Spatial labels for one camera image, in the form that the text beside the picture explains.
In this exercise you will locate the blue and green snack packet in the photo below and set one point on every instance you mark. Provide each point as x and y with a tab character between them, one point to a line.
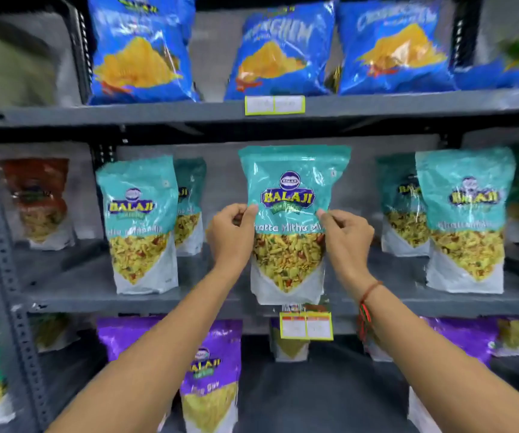
512	63

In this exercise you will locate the person's left forearm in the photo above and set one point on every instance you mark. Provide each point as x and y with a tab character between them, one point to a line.
151	356

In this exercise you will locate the red snack packet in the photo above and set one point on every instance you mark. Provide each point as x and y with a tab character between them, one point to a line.
38	202

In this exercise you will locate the teal snack packet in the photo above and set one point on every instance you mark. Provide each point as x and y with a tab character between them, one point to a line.
292	175
399	211
138	229
464	220
191	207

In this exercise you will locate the grey metal shelving rack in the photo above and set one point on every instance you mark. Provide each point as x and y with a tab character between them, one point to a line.
376	105

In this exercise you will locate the person's right forearm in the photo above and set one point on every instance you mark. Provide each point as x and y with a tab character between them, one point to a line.
440	369

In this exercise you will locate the person's right hand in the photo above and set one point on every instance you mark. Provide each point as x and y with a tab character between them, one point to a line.
349	247

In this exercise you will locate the yellow-framed white price label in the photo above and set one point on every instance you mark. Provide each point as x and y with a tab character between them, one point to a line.
275	105

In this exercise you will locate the person's right thumb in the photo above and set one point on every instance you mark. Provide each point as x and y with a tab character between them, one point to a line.
325	218

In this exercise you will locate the clear yellow snack packet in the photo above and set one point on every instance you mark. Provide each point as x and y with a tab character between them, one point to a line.
52	331
512	335

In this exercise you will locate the yellow and red price label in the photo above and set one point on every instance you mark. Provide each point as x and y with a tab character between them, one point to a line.
307	326

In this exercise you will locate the person's left thumb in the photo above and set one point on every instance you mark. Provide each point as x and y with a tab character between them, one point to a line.
250	215

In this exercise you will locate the person's left hand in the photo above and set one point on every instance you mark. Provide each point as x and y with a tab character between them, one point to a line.
229	241

